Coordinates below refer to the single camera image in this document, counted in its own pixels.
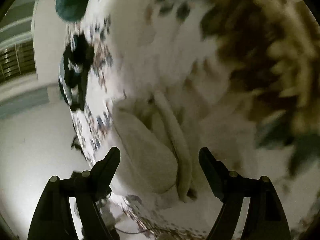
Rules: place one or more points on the window with metal grille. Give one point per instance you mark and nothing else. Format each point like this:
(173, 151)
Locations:
(16, 61)

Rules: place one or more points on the floral bed quilt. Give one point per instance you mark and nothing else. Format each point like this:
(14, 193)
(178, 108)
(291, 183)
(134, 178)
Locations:
(240, 77)

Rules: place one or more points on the folded black striped garment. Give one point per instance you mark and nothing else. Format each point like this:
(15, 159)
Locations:
(74, 67)

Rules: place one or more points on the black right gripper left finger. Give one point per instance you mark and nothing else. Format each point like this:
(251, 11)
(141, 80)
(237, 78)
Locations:
(52, 218)

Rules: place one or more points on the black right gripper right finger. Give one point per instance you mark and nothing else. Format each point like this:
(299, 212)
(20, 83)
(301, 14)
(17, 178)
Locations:
(265, 218)

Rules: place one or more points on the left teal curtain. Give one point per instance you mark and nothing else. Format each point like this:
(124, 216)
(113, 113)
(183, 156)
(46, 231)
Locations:
(23, 102)

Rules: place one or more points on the beige long sleeve shirt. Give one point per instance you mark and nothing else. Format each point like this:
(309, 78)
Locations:
(160, 136)

